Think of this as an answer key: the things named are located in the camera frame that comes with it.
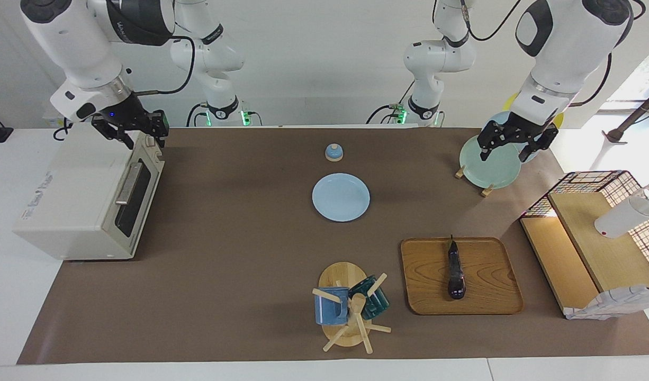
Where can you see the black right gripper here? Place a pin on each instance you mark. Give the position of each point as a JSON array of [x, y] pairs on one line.
[[128, 116]]

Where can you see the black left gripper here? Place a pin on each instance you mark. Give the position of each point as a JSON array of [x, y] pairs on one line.
[[517, 131]]

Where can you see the toaster oven glass door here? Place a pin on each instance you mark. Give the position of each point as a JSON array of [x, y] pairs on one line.
[[134, 201]]

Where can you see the dark purple eggplant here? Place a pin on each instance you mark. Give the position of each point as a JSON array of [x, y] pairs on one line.
[[456, 275]]

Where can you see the light blue plate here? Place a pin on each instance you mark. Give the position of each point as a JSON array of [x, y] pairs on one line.
[[341, 197]]

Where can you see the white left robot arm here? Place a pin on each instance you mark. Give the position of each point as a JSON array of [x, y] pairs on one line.
[[568, 42]]

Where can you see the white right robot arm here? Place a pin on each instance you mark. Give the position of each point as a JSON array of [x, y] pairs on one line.
[[75, 42]]

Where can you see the cream toaster oven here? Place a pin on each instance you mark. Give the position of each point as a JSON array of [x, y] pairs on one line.
[[70, 196]]

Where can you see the pale green racked plate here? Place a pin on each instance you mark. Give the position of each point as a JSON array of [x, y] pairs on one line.
[[491, 169]]

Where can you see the pale blue racked plate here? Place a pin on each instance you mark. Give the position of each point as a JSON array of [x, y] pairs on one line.
[[496, 119]]

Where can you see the wooden plate rack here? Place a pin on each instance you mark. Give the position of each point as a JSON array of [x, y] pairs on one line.
[[487, 191]]

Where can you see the yellow racked plate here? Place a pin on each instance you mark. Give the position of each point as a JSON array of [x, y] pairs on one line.
[[511, 103]]

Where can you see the white power strip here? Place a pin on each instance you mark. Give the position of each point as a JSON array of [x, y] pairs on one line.
[[50, 120]]

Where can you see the white cylindrical device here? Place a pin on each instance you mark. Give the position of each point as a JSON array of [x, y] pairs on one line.
[[621, 218]]

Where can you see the rectangular wooden tray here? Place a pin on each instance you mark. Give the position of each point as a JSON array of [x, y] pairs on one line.
[[488, 286]]

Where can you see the dark metal pole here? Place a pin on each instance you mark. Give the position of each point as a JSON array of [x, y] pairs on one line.
[[637, 114]]

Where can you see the wooden shelf unit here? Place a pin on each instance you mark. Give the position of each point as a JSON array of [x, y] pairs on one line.
[[600, 254]]

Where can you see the brown table mat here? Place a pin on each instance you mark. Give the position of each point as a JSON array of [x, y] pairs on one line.
[[240, 275]]

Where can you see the small blue bell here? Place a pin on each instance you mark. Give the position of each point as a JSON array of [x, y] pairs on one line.
[[334, 153]]

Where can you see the white marbled cloth strip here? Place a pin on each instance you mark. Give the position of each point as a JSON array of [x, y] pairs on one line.
[[615, 301]]

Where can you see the dark green mug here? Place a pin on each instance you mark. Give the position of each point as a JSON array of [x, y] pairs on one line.
[[376, 304]]

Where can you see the wooden mug tree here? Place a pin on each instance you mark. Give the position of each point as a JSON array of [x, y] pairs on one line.
[[341, 275]]

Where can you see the blue mug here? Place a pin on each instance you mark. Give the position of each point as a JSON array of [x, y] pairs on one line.
[[327, 312]]

